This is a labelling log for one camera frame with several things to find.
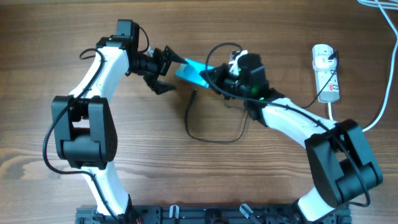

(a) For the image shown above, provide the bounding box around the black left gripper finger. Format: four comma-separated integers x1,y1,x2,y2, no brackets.
161,45,188,76
144,75,176,95

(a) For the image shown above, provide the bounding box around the smartphone with teal screen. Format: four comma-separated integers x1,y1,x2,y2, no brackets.
175,58,209,88

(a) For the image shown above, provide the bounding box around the black USB charger cable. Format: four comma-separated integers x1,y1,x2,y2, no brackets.
184,49,340,144

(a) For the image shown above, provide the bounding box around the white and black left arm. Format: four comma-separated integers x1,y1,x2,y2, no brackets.
42,19,184,223

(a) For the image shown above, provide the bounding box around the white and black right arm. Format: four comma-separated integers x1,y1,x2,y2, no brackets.
165,48,383,223

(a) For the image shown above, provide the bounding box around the white USB charger plug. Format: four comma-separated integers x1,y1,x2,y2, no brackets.
312,55,337,72

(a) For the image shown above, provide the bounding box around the white power strip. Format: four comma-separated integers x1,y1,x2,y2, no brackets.
312,44,340,103

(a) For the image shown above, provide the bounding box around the white power strip cord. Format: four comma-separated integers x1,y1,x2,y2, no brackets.
326,0,398,133

